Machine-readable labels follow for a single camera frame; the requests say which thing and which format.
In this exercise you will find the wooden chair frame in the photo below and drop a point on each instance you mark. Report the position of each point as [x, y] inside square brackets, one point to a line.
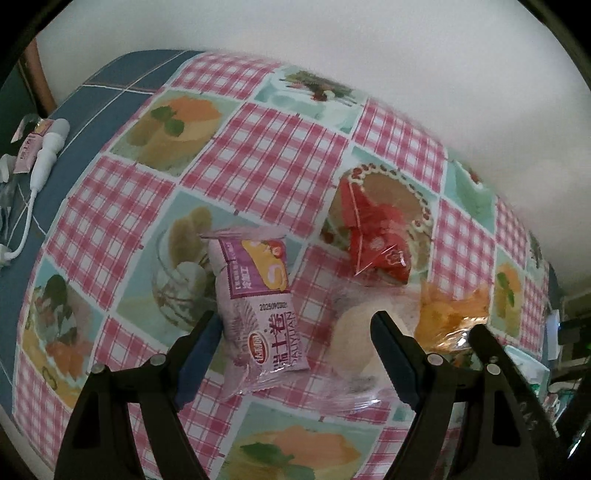
[39, 78]

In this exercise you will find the blue plaid cloth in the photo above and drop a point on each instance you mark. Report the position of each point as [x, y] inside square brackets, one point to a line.
[92, 106]

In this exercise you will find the pink checkered dessert tablecloth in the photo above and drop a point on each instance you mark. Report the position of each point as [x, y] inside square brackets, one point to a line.
[138, 194]

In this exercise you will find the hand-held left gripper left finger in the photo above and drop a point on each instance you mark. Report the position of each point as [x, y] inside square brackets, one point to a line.
[203, 344]

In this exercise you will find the white box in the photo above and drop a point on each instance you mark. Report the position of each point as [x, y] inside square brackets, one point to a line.
[553, 330]

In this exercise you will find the red snack packet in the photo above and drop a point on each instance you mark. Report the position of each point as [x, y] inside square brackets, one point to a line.
[378, 244]

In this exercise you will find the purple swiss roll packet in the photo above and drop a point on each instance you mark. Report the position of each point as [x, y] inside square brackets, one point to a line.
[258, 314]

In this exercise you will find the orange cake packet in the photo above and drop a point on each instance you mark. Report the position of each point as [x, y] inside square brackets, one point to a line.
[448, 318]

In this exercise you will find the clear cream bun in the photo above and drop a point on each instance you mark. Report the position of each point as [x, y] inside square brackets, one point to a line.
[353, 332]

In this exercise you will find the pink sachet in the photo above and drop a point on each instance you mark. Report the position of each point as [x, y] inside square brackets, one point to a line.
[28, 150]

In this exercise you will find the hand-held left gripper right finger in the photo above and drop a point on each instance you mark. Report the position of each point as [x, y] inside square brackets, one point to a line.
[392, 355]

